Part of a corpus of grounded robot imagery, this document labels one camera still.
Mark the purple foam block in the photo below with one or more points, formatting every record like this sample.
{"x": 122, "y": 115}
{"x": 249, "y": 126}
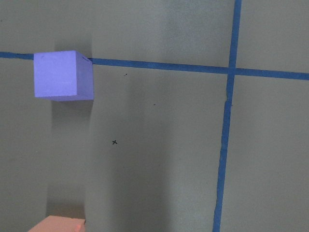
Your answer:
{"x": 63, "y": 76}

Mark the orange foam block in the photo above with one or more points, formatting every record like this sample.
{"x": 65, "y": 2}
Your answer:
{"x": 59, "y": 224}

